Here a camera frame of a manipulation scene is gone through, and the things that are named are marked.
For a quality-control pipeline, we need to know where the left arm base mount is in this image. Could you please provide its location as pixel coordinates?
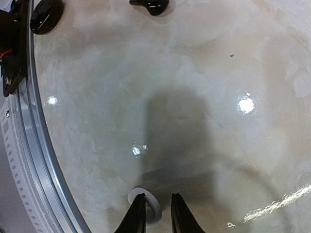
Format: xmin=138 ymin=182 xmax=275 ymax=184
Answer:
xmin=0 ymin=0 xmax=31 ymax=97

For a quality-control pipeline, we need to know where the aluminium front rail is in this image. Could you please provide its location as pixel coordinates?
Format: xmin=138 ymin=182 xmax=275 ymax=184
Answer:
xmin=0 ymin=31 xmax=92 ymax=233

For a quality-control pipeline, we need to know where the round black case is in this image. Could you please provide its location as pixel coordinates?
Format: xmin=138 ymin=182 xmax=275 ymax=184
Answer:
xmin=30 ymin=0 xmax=65 ymax=35

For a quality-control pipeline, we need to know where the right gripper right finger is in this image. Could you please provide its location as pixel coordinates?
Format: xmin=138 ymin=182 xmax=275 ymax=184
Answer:
xmin=171 ymin=193 xmax=204 ymax=233

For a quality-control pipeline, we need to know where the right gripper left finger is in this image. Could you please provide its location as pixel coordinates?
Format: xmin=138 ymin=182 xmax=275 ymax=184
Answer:
xmin=115 ymin=193 xmax=146 ymax=233

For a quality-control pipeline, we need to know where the black stem earbud left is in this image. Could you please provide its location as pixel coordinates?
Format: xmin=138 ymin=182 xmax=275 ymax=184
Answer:
xmin=129 ymin=0 xmax=170 ymax=16

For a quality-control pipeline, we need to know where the white earbud front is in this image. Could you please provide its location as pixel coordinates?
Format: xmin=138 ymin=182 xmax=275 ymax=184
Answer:
xmin=127 ymin=186 xmax=162 ymax=228

